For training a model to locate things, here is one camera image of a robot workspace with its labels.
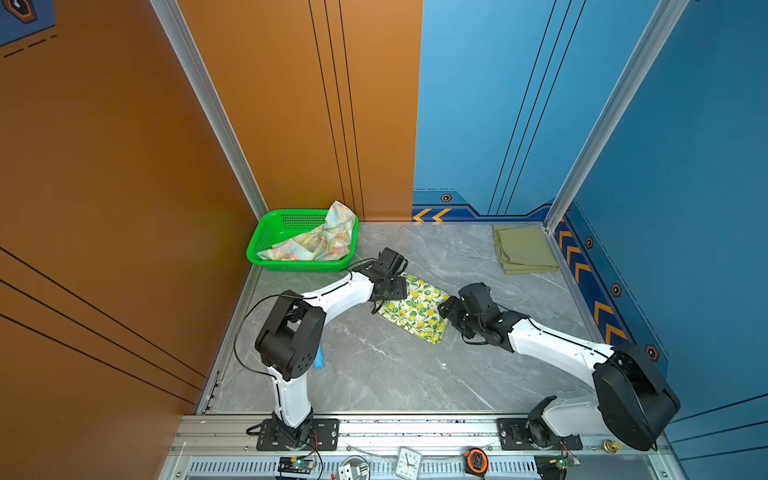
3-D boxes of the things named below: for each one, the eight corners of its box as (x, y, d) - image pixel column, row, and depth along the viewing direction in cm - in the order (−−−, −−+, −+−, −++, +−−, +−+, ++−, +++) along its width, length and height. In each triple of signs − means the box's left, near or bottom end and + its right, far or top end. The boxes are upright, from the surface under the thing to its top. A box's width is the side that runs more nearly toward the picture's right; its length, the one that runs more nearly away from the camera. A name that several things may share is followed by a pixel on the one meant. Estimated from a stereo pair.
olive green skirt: (502, 274, 108) (505, 268, 105) (489, 229, 123) (492, 223, 120) (556, 274, 108) (560, 268, 105) (536, 229, 123) (540, 222, 120)
